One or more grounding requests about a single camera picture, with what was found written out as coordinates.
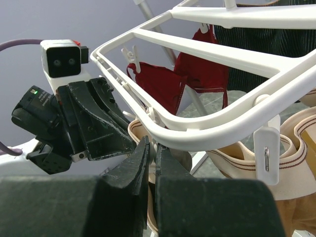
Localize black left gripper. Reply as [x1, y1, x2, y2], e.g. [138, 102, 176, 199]
[56, 77, 136, 162]

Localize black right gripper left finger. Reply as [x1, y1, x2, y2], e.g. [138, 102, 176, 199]
[0, 137, 150, 237]

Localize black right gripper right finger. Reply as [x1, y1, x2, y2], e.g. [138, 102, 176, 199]
[156, 145, 285, 237]

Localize white hanger clip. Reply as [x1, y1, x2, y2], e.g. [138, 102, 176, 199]
[253, 115, 280, 186]

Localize white square clip hanger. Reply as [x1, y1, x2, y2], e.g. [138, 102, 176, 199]
[90, 0, 316, 185]

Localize brown underwear with beige waistband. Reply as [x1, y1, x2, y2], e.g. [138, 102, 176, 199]
[128, 108, 316, 237]

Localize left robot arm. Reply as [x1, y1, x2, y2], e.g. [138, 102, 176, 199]
[0, 77, 136, 176]

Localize black pinstriped underwear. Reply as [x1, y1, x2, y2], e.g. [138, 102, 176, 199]
[214, 26, 316, 93]

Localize red lace bra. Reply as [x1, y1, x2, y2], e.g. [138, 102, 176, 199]
[126, 24, 230, 117]

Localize white clothes rack stand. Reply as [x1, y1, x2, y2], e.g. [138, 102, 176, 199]
[134, 0, 208, 116]

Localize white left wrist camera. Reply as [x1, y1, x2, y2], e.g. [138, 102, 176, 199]
[40, 39, 91, 94]

